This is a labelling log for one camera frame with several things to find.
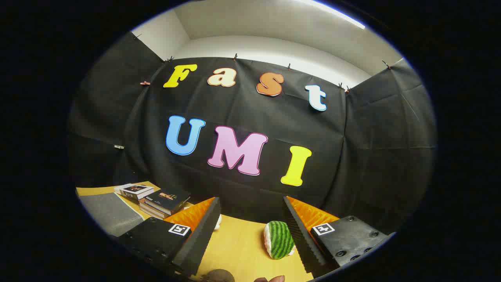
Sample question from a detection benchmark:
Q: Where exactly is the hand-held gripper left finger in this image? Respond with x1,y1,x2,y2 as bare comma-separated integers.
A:
112,197,222,277

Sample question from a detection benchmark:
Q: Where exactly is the small white-edged book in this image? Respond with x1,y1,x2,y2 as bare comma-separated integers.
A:
114,183,155,201

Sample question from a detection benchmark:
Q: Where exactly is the grey fabric storage box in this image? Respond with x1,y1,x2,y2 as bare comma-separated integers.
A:
78,192,145,237

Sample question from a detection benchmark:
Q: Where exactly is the dark cover book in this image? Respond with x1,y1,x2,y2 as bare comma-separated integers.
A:
144,189,191,216

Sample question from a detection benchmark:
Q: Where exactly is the watermelon slice plush toy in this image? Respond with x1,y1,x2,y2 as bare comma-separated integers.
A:
263,221,296,260

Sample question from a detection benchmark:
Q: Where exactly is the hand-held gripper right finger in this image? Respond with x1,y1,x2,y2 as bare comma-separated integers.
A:
283,196,396,275

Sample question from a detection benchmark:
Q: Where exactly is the brown fuzzy shoe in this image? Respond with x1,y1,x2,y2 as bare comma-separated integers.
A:
201,269,235,282

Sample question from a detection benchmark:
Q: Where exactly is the brown cover book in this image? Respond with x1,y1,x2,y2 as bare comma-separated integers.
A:
140,200,171,217
139,206,165,220

